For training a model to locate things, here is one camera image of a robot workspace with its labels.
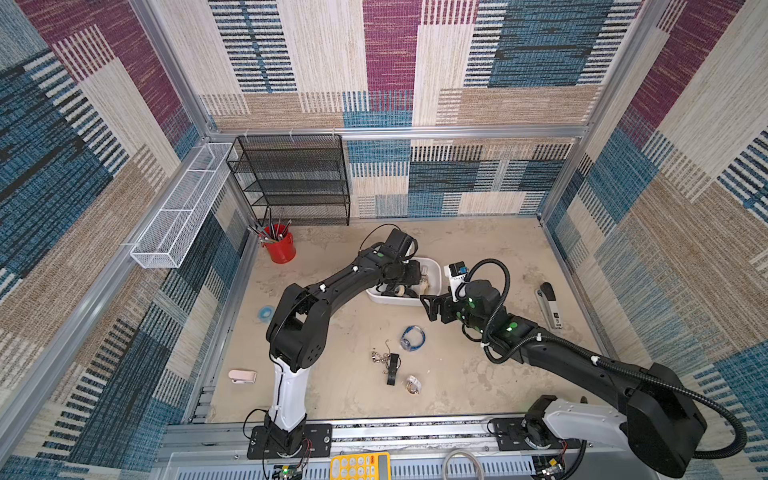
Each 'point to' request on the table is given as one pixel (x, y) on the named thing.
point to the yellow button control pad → (370, 466)
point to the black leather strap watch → (394, 363)
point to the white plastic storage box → (430, 284)
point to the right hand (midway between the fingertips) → (439, 296)
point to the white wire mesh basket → (168, 234)
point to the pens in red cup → (272, 236)
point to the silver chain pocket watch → (376, 357)
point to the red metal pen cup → (283, 249)
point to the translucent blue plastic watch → (413, 338)
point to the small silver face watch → (413, 385)
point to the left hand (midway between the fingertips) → (418, 276)
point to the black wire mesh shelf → (295, 177)
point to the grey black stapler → (548, 301)
